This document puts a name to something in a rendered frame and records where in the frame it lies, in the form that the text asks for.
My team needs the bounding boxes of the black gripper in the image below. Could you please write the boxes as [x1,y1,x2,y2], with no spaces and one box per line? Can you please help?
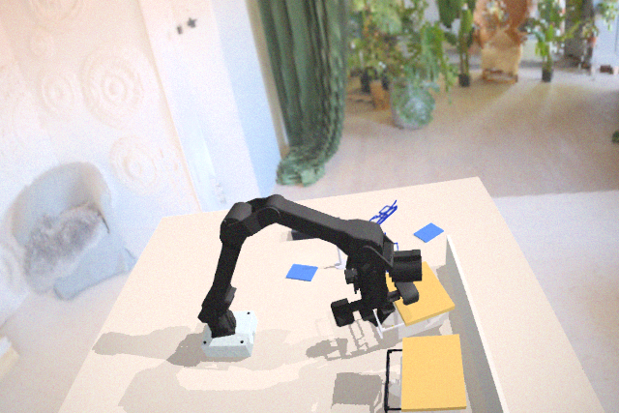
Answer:
[330,281,420,328]

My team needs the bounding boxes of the blue-framed glasses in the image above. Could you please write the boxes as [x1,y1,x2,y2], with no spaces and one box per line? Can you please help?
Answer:
[369,200,398,225]

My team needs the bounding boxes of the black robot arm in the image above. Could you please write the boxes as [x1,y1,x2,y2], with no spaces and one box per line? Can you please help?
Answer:
[197,194,423,339]

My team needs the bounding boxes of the white rectangular panel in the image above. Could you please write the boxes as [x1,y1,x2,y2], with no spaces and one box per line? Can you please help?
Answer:
[446,234,509,413]

